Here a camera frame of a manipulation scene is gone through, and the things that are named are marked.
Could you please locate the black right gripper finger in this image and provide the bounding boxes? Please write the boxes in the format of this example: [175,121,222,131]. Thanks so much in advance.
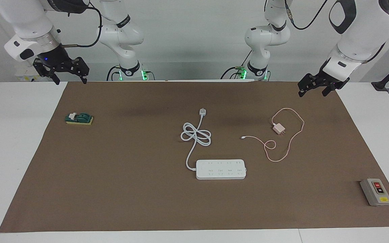
[33,63,61,85]
[73,57,90,84]

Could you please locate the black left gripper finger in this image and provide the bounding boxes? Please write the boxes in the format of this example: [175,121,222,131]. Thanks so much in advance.
[321,84,339,97]
[297,75,318,98]

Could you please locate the pink charger adapter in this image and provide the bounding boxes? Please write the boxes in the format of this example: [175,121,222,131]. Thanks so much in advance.
[271,123,287,136]

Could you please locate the pink charging cable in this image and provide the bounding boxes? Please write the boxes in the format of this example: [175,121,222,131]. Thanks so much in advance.
[241,108,305,163]

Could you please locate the white power strip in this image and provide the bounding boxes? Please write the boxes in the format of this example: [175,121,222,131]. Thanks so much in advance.
[196,159,247,180]

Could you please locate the brown table mat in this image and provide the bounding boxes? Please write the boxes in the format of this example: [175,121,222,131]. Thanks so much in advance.
[0,80,389,233]

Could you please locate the white wall box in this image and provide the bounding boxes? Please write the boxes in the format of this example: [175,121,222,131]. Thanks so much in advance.
[15,66,43,82]

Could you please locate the black right base cable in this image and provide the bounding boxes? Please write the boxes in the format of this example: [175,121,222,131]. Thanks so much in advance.
[106,65,122,82]

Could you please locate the black base cable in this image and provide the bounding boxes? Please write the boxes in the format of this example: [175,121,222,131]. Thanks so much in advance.
[220,51,253,80]
[106,65,122,82]

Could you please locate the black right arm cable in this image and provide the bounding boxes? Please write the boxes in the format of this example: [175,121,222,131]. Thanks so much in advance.
[61,5,103,48]

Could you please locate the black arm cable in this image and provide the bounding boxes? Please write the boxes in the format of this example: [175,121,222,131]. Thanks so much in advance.
[61,5,103,48]
[284,0,330,31]

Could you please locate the green knife switch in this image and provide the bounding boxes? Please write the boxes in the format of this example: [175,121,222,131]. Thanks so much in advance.
[65,112,94,126]

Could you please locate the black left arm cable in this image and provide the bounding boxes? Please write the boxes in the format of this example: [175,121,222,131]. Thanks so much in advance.
[284,0,330,31]

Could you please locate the black left base cable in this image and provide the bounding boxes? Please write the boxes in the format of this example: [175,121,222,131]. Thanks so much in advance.
[220,51,253,80]

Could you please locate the white power cord with plug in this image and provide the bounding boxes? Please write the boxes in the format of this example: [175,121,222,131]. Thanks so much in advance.
[180,108,212,171]

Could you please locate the grey on-off switch box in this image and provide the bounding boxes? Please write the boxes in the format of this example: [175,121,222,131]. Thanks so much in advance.
[360,178,389,207]

